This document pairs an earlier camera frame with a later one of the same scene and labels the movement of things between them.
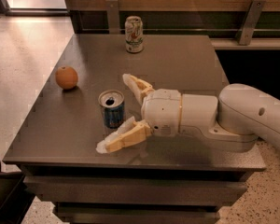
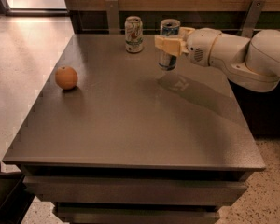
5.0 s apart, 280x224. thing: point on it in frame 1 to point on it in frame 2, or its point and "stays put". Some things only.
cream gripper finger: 130,133 to 171,45
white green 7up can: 133,34 stays put
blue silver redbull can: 113,105 to 171,28
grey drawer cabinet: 184,178 stays put
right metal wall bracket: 253,21 stays put
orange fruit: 66,77 stays put
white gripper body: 161,112 to 200,46
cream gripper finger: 139,86 to 184,32
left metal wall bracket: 114,18 stays put
